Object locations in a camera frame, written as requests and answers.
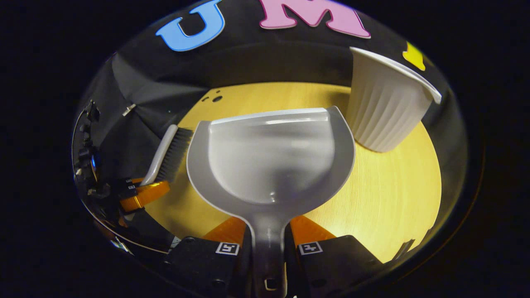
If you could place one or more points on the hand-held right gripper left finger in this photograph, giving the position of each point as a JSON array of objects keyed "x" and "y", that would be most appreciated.
[{"x": 203, "y": 265}]

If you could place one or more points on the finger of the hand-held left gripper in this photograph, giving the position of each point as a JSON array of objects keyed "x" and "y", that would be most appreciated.
[{"x": 147, "y": 195}]

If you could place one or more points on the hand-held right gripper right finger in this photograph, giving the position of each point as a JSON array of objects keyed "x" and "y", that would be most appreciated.
[{"x": 335, "y": 265}]

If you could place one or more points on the small grey broom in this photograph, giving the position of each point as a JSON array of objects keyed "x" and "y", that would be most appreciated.
[{"x": 169, "y": 151}]

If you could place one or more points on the grey plastic dustpan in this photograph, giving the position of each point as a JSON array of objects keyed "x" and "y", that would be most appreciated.
[{"x": 269, "y": 165}]

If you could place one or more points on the grey ribbed garbage bin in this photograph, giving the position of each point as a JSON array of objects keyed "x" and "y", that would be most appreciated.
[{"x": 385, "y": 111}]

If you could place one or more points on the white cloth clip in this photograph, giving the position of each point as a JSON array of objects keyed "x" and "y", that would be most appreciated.
[{"x": 128, "y": 109}]

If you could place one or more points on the black backdrop cloth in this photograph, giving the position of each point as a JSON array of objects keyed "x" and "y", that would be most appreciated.
[{"x": 269, "y": 58}]

